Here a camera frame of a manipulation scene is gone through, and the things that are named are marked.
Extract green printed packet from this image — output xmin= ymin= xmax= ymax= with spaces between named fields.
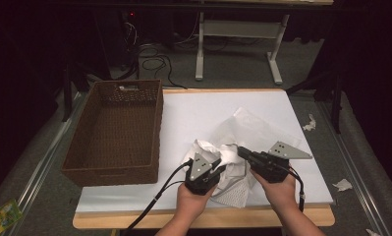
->
xmin=0 ymin=199 xmax=24 ymax=236

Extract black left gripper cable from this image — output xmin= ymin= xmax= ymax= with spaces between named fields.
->
xmin=120 ymin=158 xmax=195 ymax=236

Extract white metal desk frame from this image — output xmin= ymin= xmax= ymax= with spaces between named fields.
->
xmin=195 ymin=0 xmax=335 ymax=86

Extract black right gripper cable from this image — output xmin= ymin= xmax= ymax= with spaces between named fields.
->
xmin=281 ymin=163 xmax=307 ymax=213

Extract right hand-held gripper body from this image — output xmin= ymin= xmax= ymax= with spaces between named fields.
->
xmin=248 ymin=141 xmax=313 ymax=184

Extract white cable bundle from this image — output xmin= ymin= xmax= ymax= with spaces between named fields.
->
xmin=124 ymin=21 xmax=140 ymax=47

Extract person's left hand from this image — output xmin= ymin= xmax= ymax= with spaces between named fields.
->
xmin=176 ymin=181 xmax=218 ymax=228

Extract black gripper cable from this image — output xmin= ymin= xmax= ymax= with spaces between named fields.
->
xmin=120 ymin=158 xmax=195 ymax=236
xmin=281 ymin=163 xmax=307 ymax=213

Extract black metal stand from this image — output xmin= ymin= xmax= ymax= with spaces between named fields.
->
xmin=61 ymin=61 xmax=90 ymax=123
xmin=284 ymin=69 xmax=344 ymax=135

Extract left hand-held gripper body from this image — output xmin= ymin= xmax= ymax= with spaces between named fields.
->
xmin=184 ymin=151 xmax=227 ymax=197

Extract black floor cables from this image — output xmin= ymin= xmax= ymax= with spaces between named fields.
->
xmin=137 ymin=43 xmax=189 ymax=90

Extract brown woven basket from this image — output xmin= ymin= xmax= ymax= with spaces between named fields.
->
xmin=61 ymin=79 xmax=165 ymax=188

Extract person's right hand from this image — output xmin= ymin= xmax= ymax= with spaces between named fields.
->
xmin=250 ymin=167 xmax=300 ymax=214

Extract white cloth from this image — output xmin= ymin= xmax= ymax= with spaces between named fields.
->
xmin=182 ymin=139 xmax=248 ymax=175

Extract metal floor rail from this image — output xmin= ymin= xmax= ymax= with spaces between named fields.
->
xmin=315 ymin=98 xmax=392 ymax=236
xmin=5 ymin=92 xmax=87 ymax=236

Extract white table cover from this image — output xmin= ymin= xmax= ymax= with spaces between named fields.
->
xmin=75 ymin=89 xmax=335 ymax=213

